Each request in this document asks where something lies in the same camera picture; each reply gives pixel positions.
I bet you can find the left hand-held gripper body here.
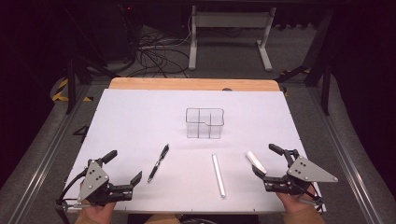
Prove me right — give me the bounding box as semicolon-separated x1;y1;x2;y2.
76;158;134;208

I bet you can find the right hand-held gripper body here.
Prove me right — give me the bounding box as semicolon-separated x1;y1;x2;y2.
262;148;339;207

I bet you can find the black pen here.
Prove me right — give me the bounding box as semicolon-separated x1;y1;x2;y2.
147;143;170;184

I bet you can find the white pen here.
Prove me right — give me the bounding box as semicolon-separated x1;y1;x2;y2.
211;153;227;199

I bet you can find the clear plastic organizer box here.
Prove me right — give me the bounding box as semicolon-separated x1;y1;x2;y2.
185;107;225;140

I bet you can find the person's right hand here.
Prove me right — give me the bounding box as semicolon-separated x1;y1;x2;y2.
276;186;318;215

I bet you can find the person's left hand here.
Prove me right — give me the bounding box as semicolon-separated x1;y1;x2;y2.
81;200;118;224

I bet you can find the white board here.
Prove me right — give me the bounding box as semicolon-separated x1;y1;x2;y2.
56;88;327;215

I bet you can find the person's lap tan clothing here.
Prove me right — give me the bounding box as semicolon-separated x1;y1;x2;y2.
144;214;182;224

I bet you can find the black metal stand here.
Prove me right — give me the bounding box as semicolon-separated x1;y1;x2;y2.
275;6;334;117
60;6;120;115

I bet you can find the yellow black hazard tape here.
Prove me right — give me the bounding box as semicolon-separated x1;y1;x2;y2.
50;77;94;103

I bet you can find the wooden table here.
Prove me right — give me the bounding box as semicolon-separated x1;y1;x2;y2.
108;77;281;92

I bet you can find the black equipment cabinet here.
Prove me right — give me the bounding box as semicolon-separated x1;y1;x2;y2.
101;0;143;62

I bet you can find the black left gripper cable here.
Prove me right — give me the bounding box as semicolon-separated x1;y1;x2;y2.
55;169;90;224

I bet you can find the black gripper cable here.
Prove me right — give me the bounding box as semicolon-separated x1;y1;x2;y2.
55;169;90;224
299;184;325;213

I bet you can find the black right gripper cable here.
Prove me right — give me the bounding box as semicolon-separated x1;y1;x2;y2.
299;184;325;213

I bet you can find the small black triangular bracket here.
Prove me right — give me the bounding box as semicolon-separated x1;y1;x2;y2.
72;124;90;144

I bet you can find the aluminium rail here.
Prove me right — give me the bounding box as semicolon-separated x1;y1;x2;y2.
306;85;385;224
6;84;92;224

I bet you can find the bundle of floor cables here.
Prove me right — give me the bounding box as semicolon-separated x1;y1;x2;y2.
125;26;191;78

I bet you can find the white desk frame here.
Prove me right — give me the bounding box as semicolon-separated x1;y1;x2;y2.
188;5;277;73

